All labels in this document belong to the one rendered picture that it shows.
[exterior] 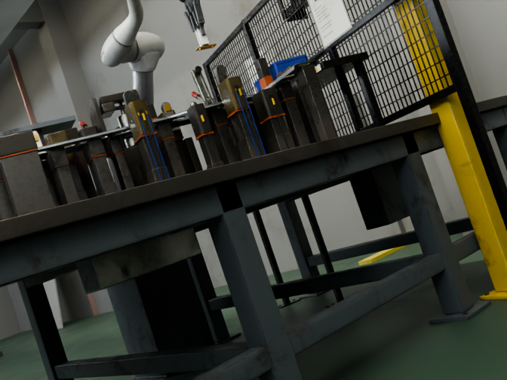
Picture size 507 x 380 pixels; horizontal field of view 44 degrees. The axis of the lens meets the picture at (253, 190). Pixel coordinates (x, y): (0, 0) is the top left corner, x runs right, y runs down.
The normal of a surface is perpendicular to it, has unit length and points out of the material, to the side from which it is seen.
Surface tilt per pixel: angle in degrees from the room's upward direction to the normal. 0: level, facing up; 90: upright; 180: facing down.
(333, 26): 90
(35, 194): 90
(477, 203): 90
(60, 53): 90
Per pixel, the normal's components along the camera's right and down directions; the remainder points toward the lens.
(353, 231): -0.72, 0.22
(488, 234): -0.86, 0.27
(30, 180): 0.40, -0.18
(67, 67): 0.62, -0.25
